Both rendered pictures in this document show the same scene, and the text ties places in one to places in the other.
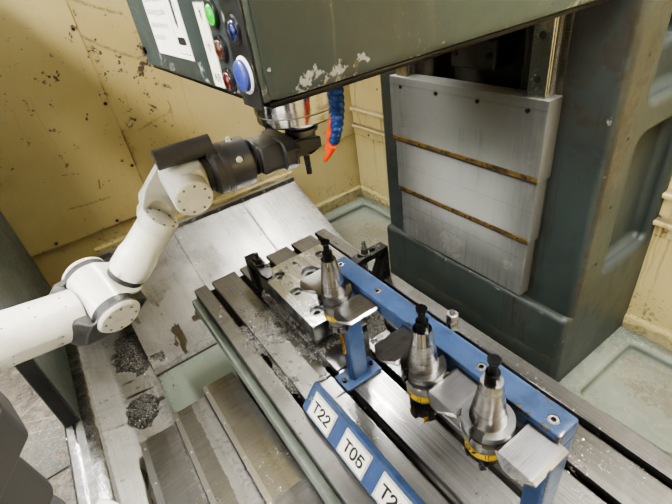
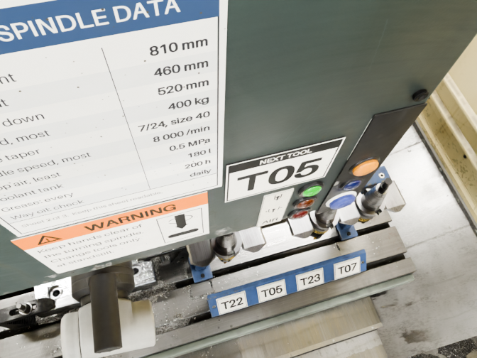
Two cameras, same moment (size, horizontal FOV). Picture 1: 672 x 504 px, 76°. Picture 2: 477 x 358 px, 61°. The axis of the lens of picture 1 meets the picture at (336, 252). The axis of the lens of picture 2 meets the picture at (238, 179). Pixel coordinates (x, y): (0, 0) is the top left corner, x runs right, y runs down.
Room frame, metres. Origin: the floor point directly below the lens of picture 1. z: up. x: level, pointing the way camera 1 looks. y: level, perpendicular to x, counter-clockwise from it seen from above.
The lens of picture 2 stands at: (0.55, 0.27, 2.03)
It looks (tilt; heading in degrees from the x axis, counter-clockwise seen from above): 64 degrees down; 277
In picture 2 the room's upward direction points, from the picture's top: 6 degrees clockwise
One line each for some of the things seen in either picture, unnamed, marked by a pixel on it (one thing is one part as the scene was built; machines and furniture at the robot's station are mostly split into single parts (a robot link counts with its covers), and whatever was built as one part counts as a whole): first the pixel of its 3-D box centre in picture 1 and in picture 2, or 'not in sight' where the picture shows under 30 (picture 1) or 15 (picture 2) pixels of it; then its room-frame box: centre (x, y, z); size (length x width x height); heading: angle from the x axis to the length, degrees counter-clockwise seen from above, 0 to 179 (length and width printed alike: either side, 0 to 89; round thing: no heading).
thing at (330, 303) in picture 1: (334, 294); (226, 243); (0.59, 0.01, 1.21); 0.06 x 0.06 x 0.03
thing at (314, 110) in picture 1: (292, 82); not in sight; (0.81, 0.03, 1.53); 0.16 x 0.16 x 0.12
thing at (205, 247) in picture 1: (245, 268); not in sight; (1.39, 0.36, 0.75); 0.89 x 0.67 x 0.26; 120
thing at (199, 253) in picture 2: (317, 281); (200, 250); (0.64, 0.04, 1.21); 0.07 x 0.05 x 0.01; 120
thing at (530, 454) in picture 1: (527, 455); (390, 197); (0.26, -0.18, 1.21); 0.07 x 0.05 x 0.01; 120
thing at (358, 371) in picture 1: (351, 329); (196, 248); (0.66, -0.01, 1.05); 0.10 x 0.05 x 0.30; 120
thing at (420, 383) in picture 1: (423, 368); (323, 216); (0.40, -0.09, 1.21); 0.06 x 0.06 x 0.03
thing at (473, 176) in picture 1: (459, 182); not in sight; (1.04, -0.36, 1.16); 0.48 x 0.05 x 0.51; 30
